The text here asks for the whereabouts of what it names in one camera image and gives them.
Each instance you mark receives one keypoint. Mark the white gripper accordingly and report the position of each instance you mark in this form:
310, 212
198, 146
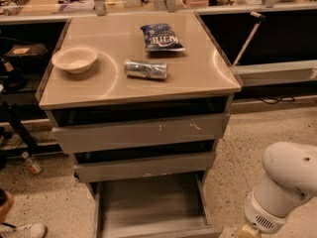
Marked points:
262, 214

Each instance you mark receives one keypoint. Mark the grey bottom drawer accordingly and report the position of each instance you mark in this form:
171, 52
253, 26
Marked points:
158, 207

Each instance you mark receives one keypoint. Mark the grey drawer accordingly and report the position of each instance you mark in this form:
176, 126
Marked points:
158, 207
145, 167
141, 133

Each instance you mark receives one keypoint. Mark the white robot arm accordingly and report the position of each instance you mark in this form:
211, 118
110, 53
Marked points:
290, 180

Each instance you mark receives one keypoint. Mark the grey drawer cabinet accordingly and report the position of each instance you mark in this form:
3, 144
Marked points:
198, 81

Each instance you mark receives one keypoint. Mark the grey middle drawer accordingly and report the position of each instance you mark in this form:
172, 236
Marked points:
145, 167

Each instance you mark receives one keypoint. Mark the grey top drawer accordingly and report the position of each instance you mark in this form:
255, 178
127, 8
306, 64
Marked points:
141, 133

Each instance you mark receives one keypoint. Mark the person's hand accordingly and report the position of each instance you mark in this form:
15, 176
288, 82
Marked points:
6, 204

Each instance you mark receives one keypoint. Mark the silver crushed can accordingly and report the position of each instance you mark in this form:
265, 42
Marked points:
145, 69

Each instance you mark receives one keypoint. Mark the white sneaker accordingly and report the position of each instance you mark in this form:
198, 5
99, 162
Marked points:
36, 230

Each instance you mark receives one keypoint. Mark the white stick with black tip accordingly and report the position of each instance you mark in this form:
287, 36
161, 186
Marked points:
260, 18

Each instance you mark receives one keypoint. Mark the blue chip bag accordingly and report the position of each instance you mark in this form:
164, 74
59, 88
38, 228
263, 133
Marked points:
161, 37

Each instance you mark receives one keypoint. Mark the plastic water bottle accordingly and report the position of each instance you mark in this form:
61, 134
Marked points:
32, 163

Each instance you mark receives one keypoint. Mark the white bowl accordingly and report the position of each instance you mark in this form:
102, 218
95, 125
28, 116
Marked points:
75, 59

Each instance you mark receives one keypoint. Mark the black bag under bench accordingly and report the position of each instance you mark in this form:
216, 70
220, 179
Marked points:
29, 58

